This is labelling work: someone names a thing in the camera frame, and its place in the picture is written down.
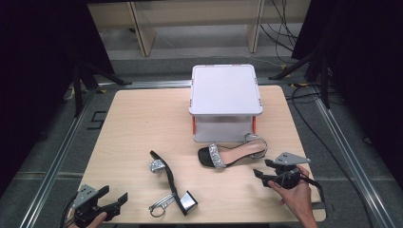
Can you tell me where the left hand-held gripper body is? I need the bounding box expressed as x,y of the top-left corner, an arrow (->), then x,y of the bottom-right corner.
72,183 -> 109,228

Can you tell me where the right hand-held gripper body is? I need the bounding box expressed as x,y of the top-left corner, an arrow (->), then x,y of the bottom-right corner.
272,151 -> 312,191

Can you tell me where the black rhinestone heeled sandal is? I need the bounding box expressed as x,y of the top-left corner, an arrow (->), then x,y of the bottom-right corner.
197,132 -> 269,170
148,149 -> 200,219

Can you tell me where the white shoe rack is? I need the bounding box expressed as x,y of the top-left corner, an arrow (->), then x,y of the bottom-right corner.
188,64 -> 264,143

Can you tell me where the person's left hand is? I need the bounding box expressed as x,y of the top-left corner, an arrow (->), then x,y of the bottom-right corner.
67,212 -> 108,228

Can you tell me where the person's right hand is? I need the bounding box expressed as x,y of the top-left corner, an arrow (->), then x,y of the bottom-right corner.
267,164 -> 314,220

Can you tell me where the black tripod stand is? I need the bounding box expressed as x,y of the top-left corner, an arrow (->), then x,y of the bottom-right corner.
267,44 -> 333,110
71,59 -> 133,119

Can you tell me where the dark curtain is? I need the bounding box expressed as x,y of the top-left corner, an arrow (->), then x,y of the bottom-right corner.
291,0 -> 403,183
0,0 -> 115,199

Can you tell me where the beige wooden furniture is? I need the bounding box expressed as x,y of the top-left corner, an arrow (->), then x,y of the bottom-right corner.
86,0 -> 312,58

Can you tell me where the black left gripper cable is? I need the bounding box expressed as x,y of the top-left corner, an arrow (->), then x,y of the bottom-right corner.
59,192 -> 80,228

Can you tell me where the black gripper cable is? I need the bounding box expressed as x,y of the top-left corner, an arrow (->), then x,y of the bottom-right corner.
298,175 -> 327,205
59,192 -> 80,228

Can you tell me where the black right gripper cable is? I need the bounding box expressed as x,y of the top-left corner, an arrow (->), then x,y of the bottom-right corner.
298,175 -> 327,205

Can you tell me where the black floor cable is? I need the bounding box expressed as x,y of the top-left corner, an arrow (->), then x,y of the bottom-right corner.
285,85 -> 378,228

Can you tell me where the metal floor rail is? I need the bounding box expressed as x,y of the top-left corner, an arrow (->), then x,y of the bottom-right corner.
312,91 -> 398,228
97,79 -> 194,90
18,89 -> 98,228

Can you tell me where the bundle of black cables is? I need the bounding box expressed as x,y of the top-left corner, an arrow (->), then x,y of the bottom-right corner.
259,0 -> 300,65

